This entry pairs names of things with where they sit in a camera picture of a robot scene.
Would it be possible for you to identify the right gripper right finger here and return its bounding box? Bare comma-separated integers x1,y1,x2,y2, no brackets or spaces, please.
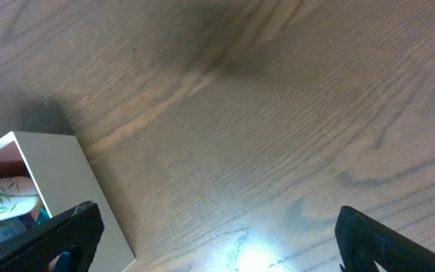
335,206,435,272

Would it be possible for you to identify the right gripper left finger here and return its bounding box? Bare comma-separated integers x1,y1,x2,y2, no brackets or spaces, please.
0,201,104,272

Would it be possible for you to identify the white lotion tube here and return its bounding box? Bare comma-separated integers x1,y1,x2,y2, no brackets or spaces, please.
0,176,39,221

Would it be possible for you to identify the teal white toothpaste tube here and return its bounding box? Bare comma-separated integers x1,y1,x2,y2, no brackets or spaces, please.
0,208,51,243

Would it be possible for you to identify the white box with pink interior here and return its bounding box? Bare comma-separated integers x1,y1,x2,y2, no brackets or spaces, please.
0,131,136,271

